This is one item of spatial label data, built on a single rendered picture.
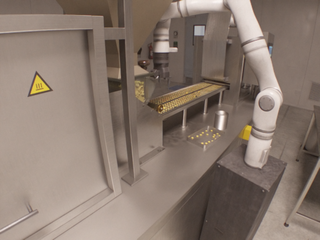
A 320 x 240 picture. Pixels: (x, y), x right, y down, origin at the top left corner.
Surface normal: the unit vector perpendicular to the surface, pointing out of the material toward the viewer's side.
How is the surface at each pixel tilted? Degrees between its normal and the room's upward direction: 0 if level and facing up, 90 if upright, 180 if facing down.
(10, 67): 90
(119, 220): 0
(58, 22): 90
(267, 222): 0
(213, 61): 90
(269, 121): 90
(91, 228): 0
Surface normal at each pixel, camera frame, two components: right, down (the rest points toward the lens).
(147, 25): 0.70, 0.61
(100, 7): -0.57, 0.70
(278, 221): 0.00, -0.91
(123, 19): -0.64, 0.31
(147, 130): 0.76, 0.26
